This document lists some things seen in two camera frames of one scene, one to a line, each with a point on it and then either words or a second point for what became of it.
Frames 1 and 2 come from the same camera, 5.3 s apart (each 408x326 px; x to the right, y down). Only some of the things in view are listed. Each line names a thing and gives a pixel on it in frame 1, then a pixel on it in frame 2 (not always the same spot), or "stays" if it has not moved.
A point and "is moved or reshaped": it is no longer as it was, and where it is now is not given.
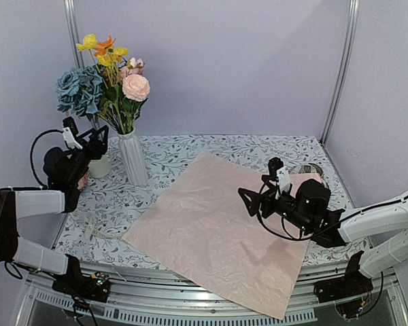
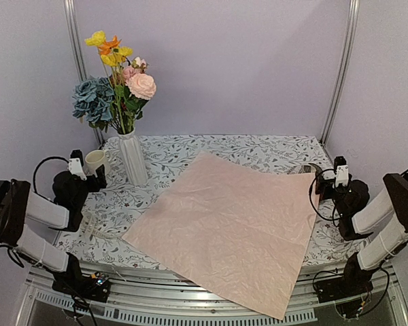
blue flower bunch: (79, 90) -> (93, 101)
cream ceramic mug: (99, 168) stays
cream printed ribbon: (88, 219) stays
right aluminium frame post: (353, 14) stays
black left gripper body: (77, 171) -> (80, 197)
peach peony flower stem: (135, 89) is moved or reshaped
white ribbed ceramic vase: (134, 159) stays
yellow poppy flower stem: (108, 67) is moved or reshaped
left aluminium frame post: (70, 5) stays
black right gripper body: (294, 216) -> (326, 185)
